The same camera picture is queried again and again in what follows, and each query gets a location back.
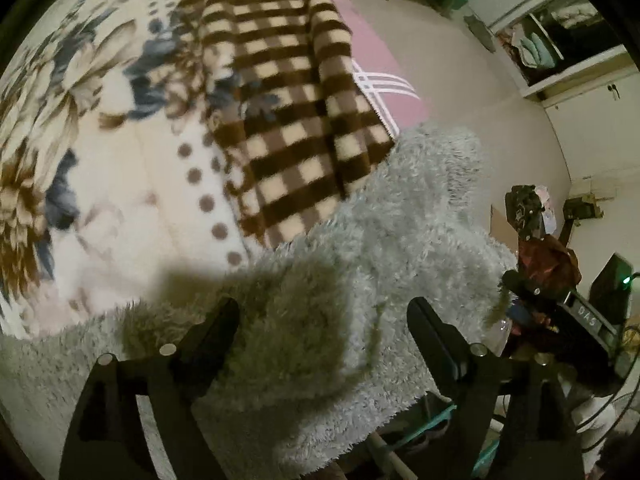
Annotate floral printed blanket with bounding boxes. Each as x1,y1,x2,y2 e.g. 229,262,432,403
0,0,396,341

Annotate grey shoes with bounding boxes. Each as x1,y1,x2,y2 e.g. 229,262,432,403
464,14,497,54

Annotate dark red cloth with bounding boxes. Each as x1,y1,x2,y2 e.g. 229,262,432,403
517,235,582,301

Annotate pink white-striped mat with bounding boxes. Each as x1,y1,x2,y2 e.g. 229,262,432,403
320,0,433,138

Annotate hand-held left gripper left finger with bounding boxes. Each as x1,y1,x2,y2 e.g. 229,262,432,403
59,296,241,480

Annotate dark wall device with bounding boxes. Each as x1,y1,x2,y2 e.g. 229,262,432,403
564,195,603,223

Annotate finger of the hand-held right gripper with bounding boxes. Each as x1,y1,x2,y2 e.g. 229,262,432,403
501,269,545,307

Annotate white cloth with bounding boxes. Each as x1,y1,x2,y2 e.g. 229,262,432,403
569,394,617,467

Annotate folded teal clothes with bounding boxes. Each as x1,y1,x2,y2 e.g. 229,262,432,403
517,32,558,68

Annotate teal frame rack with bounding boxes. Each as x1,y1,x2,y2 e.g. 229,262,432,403
397,404,501,466

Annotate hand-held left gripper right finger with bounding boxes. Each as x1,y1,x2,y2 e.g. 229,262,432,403
406,297,586,480

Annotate brown cardboard piece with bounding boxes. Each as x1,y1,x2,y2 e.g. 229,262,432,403
489,204,521,257

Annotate grey fluffy blanket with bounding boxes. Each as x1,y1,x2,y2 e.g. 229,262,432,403
0,122,518,476

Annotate black gadget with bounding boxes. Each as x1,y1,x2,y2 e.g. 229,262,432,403
505,185,547,243

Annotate white wardrobe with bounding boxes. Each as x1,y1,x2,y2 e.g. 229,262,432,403
467,0,640,221

